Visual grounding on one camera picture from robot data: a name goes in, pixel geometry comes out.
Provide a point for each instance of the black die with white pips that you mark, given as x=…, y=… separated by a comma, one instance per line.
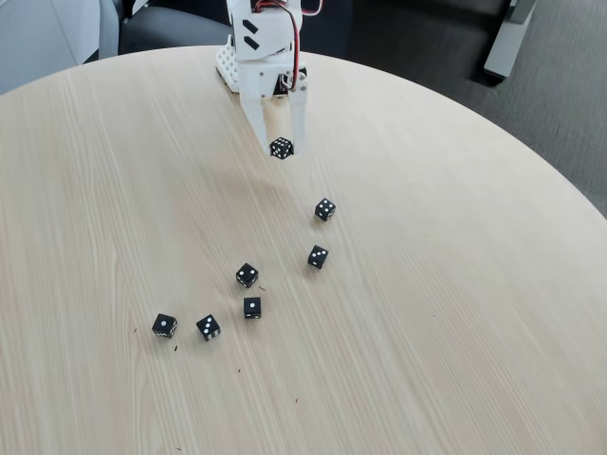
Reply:
x=318, y=257
x=281, y=148
x=207, y=327
x=164, y=325
x=252, y=307
x=325, y=208
x=247, y=275

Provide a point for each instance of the black office chair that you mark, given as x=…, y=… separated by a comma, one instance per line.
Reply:
x=166, y=28

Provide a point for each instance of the grey metal desk leg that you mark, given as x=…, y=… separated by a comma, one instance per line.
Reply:
x=502, y=47

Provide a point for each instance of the white storage cabinet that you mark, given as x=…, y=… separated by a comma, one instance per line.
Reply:
x=38, y=38

